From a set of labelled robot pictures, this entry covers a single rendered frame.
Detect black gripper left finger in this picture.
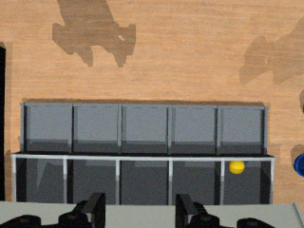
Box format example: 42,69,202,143
0,193,105,228

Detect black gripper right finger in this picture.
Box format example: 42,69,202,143
175,194,275,228

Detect yellow ball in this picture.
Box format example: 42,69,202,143
228,161,245,175

